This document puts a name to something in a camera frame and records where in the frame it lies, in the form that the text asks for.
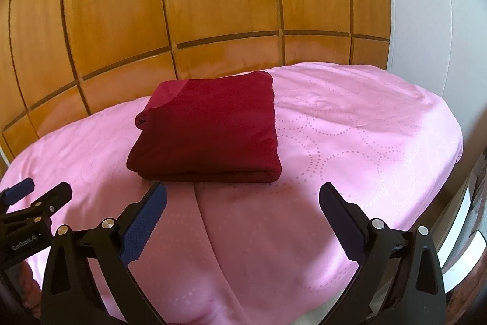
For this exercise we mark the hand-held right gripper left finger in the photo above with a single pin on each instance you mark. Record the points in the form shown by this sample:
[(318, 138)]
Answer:
[(146, 220)]

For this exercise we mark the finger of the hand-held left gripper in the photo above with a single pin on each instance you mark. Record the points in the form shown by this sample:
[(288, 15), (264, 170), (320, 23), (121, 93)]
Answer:
[(53, 197), (19, 191)]

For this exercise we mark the white bed frame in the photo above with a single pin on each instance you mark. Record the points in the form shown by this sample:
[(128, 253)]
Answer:
[(456, 233)]

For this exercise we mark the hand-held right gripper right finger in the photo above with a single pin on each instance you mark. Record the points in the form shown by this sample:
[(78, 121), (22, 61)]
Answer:
[(342, 218)]

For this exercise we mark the pink patterned bed sheet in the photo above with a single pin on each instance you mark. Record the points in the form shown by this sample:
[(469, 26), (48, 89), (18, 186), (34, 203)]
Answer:
[(342, 142)]

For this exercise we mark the dark red garment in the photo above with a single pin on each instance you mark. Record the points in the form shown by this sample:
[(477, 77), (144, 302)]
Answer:
[(209, 131)]

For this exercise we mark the wooden panelled wardrobe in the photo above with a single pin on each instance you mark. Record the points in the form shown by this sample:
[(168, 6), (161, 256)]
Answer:
[(190, 5)]

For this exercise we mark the dark red cloth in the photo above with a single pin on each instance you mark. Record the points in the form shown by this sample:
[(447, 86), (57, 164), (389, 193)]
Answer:
[(28, 285)]

